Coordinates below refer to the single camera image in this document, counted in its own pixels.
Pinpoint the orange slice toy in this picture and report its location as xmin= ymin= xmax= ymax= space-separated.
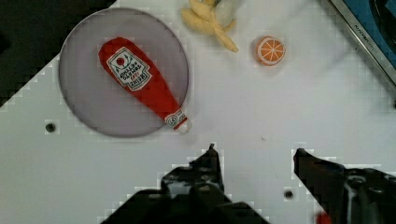
xmin=255 ymin=35 xmax=286 ymax=66

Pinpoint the red plush ketchup bottle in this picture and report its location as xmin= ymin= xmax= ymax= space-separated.
xmin=98 ymin=37 xmax=191 ymax=133

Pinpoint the grey round plate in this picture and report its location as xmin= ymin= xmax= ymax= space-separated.
xmin=59 ymin=7 xmax=190 ymax=138

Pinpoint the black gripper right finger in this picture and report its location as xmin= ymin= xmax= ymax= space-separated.
xmin=293 ymin=148 xmax=396 ymax=224

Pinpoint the yellow plush peeled banana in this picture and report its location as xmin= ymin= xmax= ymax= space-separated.
xmin=180 ymin=0 xmax=238 ymax=52

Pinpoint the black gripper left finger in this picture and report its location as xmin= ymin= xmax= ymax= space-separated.
xmin=101 ymin=146 xmax=270 ymax=224

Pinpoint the silver toaster oven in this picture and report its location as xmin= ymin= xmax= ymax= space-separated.
xmin=324 ymin=0 xmax=396 ymax=84

